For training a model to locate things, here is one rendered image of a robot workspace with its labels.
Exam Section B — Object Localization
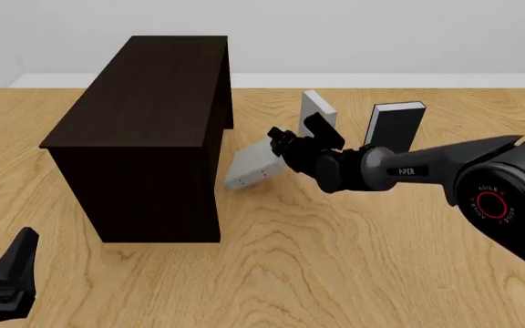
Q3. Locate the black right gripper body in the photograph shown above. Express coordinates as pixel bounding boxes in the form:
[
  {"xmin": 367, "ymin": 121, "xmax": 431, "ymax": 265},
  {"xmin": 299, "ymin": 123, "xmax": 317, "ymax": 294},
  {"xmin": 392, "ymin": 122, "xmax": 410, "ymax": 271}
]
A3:
[{"xmin": 276, "ymin": 135, "xmax": 312, "ymax": 175}]

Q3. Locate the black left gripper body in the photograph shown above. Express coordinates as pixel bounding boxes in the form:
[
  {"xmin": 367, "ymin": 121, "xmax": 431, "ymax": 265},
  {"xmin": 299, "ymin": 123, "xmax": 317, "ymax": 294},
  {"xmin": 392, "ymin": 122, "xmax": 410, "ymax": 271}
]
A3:
[{"xmin": 0, "ymin": 282, "xmax": 36, "ymax": 326}]

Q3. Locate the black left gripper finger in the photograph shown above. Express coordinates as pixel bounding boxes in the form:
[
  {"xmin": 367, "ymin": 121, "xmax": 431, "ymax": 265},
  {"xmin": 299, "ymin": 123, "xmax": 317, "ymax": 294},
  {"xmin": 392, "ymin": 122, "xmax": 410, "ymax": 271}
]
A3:
[{"xmin": 0, "ymin": 226, "xmax": 41, "ymax": 292}]

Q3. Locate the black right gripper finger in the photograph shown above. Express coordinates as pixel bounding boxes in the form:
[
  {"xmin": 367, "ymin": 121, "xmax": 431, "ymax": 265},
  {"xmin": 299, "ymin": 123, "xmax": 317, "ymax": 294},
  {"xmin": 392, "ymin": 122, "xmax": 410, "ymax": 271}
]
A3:
[{"xmin": 266, "ymin": 126, "xmax": 291, "ymax": 148}]

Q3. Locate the light grey book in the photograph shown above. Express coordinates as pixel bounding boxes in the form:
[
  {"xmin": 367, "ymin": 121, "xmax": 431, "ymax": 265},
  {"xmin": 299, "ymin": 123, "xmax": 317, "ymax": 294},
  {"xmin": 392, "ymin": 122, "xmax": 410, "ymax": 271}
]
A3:
[{"xmin": 223, "ymin": 139, "xmax": 287, "ymax": 191}]

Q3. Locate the black book with white pages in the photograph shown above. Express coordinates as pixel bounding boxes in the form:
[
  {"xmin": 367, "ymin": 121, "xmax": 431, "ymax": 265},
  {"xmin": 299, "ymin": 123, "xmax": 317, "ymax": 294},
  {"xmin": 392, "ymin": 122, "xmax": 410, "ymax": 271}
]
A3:
[{"xmin": 362, "ymin": 101, "xmax": 427, "ymax": 155}]

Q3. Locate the dark brown wooden cabinet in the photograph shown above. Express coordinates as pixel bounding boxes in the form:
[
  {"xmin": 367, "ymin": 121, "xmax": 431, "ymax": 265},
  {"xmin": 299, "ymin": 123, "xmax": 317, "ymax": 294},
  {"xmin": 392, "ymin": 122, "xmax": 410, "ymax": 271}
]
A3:
[{"xmin": 38, "ymin": 35, "xmax": 235, "ymax": 244}]

